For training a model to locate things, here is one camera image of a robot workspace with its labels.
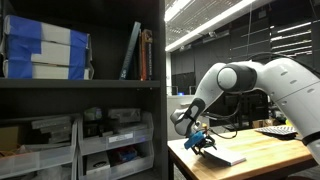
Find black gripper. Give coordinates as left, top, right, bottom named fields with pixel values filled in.
left=193, top=134, right=218, bottom=158

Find book with teal cover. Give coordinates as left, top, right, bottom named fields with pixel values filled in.
left=202, top=146, right=247, bottom=167

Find dark book brown top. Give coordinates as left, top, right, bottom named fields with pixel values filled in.
left=142, top=28, right=155, bottom=81

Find orange spine book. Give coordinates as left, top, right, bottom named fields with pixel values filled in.
left=139, top=31, right=148, bottom=81

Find thin teal book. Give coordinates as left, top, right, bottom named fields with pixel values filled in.
left=118, top=21, right=142, bottom=80

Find checkerboard calibration board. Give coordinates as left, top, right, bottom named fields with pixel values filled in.
left=254, top=124, right=298, bottom=141

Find clear plastic storage bin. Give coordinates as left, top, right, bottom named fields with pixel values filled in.
left=78, top=139, right=155, bottom=180

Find blue small box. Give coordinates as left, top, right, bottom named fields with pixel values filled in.
left=116, top=145, right=138, bottom=163

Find grey rectangular box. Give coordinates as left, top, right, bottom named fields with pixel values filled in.
left=107, top=107, right=142, bottom=123

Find clear bin with white label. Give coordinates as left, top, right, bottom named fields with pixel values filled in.
left=78, top=111, right=155, bottom=155

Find white box black circle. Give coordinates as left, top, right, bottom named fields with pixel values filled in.
left=85, top=150, right=112, bottom=175

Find small greenish box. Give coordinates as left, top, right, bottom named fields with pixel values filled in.
left=83, top=106, right=104, bottom=122

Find black bookshelf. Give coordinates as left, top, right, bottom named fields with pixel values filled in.
left=0, top=0, right=169, bottom=180

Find long ceiling light strip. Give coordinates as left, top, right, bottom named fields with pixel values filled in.
left=164, top=0, right=268, bottom=53

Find grey flat boxes stack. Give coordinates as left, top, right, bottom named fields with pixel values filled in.
left=31, top=114, right=73, bottom=144

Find large clear plastic bin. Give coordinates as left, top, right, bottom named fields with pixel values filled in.
left=0, top=114, right=79, bottom=179

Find blue white paper ream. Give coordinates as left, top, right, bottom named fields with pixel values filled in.
left=3, top=14, right=93, bottom=51
left=1, top=34, right=94, bottom=67
left=3, top=59, right=95, bottom=80

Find brown cardboard box in bin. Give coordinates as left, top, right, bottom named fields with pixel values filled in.
left=0, top=124, right=21, bottom=151

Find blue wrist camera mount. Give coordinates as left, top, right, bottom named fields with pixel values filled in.
left=183, top=130, right=206, bottom=150

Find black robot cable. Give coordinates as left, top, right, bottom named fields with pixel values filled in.
left=199, top=93, right=243, bottom=140

